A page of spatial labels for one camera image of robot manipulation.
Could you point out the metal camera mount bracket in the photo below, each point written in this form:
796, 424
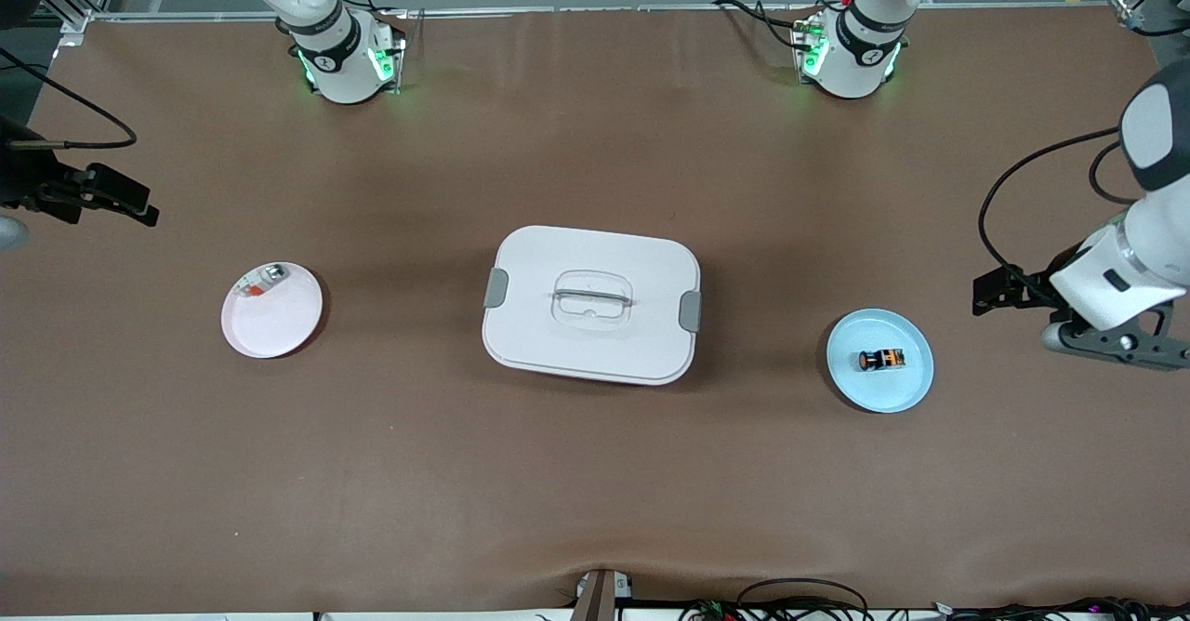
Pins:
600, 595

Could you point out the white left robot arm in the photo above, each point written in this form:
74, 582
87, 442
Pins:
1134, 249

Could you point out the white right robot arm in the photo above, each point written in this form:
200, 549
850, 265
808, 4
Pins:
339, 49

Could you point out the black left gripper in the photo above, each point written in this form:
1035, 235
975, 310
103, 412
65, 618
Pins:
1030, 289

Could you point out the light blue round plate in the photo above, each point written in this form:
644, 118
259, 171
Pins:
897, 389

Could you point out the pink round plate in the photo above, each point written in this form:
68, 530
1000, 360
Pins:
274, 319

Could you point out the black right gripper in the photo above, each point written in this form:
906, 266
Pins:
26, 178

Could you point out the orange and black switch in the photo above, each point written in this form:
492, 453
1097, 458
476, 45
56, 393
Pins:
880, 360

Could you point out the white lidded storage box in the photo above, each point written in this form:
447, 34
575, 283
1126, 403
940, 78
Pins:
591, 304

